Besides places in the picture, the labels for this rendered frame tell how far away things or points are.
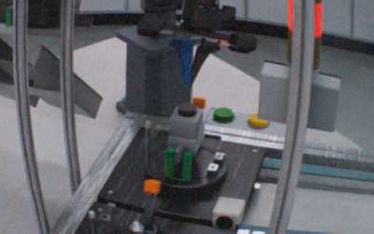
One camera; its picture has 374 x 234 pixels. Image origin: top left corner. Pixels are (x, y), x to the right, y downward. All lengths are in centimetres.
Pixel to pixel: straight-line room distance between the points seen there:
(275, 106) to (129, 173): 35
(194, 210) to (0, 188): 46
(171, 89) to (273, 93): 59
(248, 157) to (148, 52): 32
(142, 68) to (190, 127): 38
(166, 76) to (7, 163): 43
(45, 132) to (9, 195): 27
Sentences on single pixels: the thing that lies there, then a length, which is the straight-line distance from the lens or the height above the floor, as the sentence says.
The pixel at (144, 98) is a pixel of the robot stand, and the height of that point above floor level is 93.
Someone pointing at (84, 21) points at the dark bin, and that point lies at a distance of 110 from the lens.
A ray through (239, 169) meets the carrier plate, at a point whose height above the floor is 97.
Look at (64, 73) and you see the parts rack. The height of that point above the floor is 115.
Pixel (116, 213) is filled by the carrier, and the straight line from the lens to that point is 101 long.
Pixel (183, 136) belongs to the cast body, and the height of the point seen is 106.
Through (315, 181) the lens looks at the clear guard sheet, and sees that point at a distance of 89.
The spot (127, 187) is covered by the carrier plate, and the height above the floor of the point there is 97.
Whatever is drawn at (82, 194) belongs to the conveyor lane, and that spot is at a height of 96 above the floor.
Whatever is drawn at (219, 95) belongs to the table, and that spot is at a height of 86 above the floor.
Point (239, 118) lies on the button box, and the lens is 129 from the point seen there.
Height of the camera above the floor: 160
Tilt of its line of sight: 30 degrees down
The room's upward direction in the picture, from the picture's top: 2 degrees clockwise
